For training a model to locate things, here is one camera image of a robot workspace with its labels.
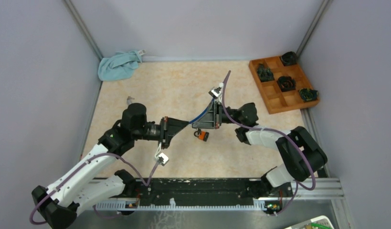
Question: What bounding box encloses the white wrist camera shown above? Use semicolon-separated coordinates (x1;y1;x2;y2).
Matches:
155;152;169;166
208;83;224;100

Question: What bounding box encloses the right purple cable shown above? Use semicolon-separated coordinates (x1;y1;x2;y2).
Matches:
221;70;317;216

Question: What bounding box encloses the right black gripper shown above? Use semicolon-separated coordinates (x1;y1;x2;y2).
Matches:
192;101;243;129

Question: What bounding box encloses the light blue towel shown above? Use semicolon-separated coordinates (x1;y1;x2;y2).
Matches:
97;50;147;82

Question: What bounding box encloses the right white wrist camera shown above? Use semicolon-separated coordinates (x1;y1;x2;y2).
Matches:
208;83;224;100

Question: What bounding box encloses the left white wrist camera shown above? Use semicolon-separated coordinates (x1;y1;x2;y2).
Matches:
155;152;169;166

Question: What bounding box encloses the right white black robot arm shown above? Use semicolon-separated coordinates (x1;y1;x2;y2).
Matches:
190;100;328;197

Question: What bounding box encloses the dark object top tray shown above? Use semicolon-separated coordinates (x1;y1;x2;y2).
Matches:
280;51;298;66

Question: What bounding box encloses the orange black padlock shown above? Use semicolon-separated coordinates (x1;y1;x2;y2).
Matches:
193;129;209;142

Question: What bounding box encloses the wooden compartment tray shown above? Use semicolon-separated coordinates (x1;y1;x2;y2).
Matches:
249;56;320;114

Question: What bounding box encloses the purple cable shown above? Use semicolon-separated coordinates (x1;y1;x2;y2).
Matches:
29;152;161;226
221;70;317;216

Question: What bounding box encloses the blue cable lock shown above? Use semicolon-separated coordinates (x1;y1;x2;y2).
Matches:
127;96;215;125

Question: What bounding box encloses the dark green object left tray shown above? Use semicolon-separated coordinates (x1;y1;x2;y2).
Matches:
256;64;274;83

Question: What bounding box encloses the dark green object right tray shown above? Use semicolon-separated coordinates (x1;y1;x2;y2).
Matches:
298;88;318;103

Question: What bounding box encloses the dark green object tray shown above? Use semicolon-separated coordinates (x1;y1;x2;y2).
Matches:
256;64;274;83
298;88;318;103

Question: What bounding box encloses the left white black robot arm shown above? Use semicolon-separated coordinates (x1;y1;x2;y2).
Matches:
29;103;189;229

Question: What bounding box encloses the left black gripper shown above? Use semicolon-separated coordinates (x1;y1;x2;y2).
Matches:
133;116;189;149

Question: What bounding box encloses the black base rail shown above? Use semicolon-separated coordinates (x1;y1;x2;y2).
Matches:
118;178;293;207

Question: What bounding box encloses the dark object centre tray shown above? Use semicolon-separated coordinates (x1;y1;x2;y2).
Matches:
277;76;296;92

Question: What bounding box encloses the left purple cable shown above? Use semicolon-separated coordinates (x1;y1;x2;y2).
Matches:
29;152;161;226

